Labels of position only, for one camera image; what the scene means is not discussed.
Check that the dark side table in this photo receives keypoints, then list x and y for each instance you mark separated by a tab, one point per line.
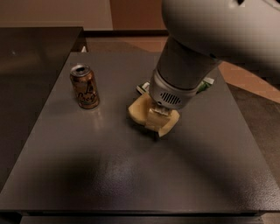
31	59

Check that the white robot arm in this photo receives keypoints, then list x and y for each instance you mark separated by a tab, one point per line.
202	34

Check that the orange LaCroix soda can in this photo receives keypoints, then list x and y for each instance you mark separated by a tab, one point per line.
84	86

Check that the yellow wavy sponge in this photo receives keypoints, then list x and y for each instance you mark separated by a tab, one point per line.
142	111

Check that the grey gripper with vent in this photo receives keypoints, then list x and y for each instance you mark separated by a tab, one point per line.
169	94

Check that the green snack bag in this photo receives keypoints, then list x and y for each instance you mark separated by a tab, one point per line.
203	86

